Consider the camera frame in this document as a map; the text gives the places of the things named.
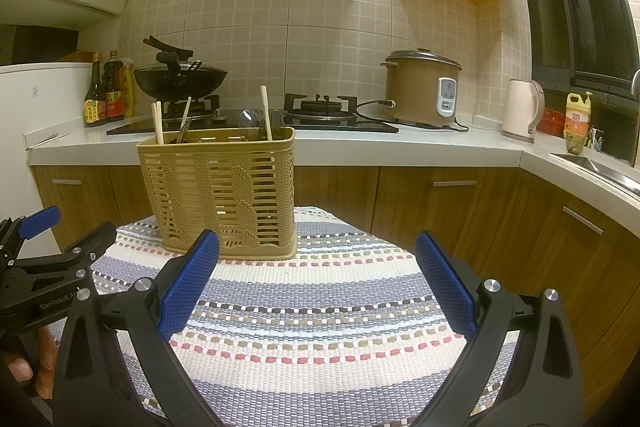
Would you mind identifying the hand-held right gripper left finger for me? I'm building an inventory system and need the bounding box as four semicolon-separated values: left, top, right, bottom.
52;229;223;427

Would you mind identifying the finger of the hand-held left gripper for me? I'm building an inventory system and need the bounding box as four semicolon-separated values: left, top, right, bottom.
0;206;61;260
20;221;119;308

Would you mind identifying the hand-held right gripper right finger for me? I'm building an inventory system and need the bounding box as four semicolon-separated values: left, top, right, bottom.
414;230;586;427

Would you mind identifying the beige plastic utensil basket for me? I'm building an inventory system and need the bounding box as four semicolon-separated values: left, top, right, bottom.
136;127;297;259

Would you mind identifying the person's left hand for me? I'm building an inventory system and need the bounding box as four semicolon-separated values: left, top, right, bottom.
0;325;57;401

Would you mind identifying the striped woven cloth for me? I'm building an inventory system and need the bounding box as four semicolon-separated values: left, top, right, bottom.
50;206;521;427

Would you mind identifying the white fridge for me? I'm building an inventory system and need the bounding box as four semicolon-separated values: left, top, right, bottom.
0;63;97;258

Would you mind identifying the slim dark sauce bottle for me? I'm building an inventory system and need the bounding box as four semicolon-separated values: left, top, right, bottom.
84;53;107;128

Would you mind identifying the red label sauce bottle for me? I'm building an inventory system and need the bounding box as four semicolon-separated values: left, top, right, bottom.
102;50;126;122

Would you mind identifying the black wok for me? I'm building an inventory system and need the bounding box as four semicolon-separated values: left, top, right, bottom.
134;64;228;100

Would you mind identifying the black pan support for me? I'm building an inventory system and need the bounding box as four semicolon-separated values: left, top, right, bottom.
160;94;221;118
284;93;358;115

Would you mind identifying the black spoon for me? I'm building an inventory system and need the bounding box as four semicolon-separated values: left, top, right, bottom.
256;112;287;140

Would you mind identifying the pink electric kettle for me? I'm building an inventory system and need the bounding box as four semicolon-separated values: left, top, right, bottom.
501;78;546;144

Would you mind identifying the red bowl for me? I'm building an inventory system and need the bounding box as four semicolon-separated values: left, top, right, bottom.
540;108;568;138

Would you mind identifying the steel sink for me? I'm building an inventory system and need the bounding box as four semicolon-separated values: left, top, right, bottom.
550;152;640;200

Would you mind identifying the black glass gas cooktop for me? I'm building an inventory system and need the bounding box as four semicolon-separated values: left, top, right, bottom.
106;107;400;136

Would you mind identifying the brown rice cooker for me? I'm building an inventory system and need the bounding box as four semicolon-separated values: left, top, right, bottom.
380;48;463;128

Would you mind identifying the glass wok lid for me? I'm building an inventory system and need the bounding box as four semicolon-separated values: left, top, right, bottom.
135;36;226;78

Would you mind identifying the yellow detergent bottle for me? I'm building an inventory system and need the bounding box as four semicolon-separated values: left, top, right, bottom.
565;91;593;142

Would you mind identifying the dark framed window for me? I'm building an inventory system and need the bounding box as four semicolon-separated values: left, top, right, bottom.
510;0;640;168

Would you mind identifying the black power cable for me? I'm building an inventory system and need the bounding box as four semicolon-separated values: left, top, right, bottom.
355;99;471;132

